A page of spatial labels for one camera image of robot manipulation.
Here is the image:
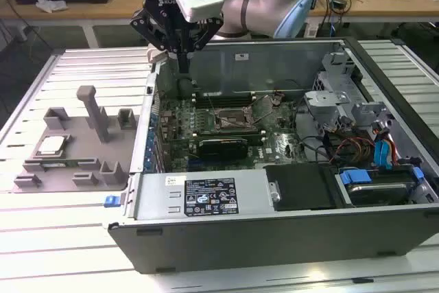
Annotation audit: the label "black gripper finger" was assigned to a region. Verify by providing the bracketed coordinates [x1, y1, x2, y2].
[129, 9, 185, 74]
[183, 17, 224, 74]

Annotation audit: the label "thin metal locking lever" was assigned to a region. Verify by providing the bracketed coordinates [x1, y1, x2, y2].
[208, 94, 220, 117]

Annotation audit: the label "metal socket cover frame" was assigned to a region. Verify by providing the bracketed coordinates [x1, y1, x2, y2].
[251, 95, 276, 126]

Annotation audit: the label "silver CPU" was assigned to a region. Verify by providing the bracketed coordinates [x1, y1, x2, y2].
[36, 137, 67, 156]

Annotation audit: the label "CPU socket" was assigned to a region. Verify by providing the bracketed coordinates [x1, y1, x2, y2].
[213, 106, 257, 133]

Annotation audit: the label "black round case speaker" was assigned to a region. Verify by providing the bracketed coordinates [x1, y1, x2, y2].
[177, 78, 195, 98]

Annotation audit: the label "black RAM slot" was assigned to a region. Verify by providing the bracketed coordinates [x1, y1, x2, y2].
[191, 137, 265, 143]
[191, 141, 265, 146]
[193, 102, 268, 108]
[191, 129, 265, 135]
[191, 133, 265, 139]
[193, 99, 269, 104]
[194, 95, 269, 100]
[194, 92, 269, 97]

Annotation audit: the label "crumpled white paper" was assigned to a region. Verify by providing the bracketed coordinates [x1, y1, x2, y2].
[35, 0, 69, 13]

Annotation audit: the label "green motherboard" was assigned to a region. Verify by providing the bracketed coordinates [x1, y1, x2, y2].
[150, 93, 308, 173]

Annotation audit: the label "black graphics card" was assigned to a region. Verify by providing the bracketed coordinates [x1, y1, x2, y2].
[198, 137, 248, 161]

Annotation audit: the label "grey plastic parts rack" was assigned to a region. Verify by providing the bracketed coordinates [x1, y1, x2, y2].
[12, 85, 141, 194]

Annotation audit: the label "green RAM stick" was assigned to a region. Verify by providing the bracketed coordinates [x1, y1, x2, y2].
[39, 159, 99, 171]

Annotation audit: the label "silver power supply with label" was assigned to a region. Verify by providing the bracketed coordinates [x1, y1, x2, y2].
[132, 168, 275, 220]

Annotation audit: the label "small blue case latch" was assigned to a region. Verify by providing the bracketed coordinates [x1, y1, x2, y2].
[102, 195, 121, 209]

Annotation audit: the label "black office chair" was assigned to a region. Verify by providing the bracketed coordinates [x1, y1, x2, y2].
[394, 22, 439, 47]

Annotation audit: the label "open black PC case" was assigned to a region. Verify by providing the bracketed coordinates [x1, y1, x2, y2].
[108, 36, 439, 275]

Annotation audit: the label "hard disk in blue carrier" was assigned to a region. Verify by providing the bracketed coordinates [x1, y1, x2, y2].
[337, 167, 425, 207]

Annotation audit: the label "silver metal drive bracket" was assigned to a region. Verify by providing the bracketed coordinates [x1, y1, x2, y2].
[304, 89, 349, 136]

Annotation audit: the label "red yellow power wires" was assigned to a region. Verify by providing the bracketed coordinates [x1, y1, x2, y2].
[329, 137, 377, 163]

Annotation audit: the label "blue flat data cable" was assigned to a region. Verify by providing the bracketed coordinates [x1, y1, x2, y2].
[373, 138, 397, 170]

